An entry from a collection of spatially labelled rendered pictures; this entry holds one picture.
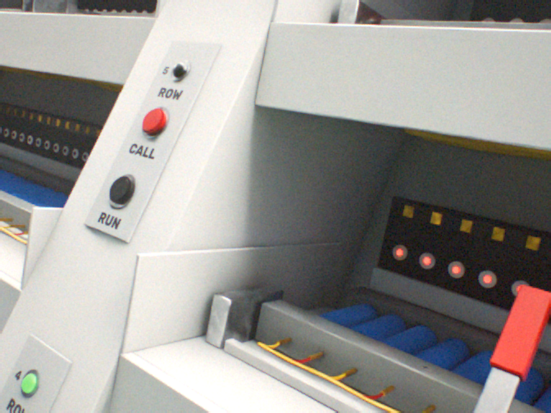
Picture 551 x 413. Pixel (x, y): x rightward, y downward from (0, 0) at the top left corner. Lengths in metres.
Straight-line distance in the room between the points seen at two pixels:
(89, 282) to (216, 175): 0.09
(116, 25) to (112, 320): 0.21
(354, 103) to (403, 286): 0.17
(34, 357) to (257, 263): 0.13
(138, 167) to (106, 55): 0.12
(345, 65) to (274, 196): 0.10
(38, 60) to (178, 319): 0.27
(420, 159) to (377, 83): 0.20
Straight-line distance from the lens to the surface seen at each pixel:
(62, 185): 0.64
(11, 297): 0.37
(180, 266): 0.28
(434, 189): 0.44
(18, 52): 0.52
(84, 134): 0.66
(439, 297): 0.38
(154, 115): 0.32
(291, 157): 0.34
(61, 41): 0.46
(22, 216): 0.47
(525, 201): 0.43
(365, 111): 0.26
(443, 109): 0.25
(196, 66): 0.32
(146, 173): 0.31
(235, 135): 0.30
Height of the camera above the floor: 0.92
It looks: 9 degrees up
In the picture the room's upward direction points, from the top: 23 degrees clockwise
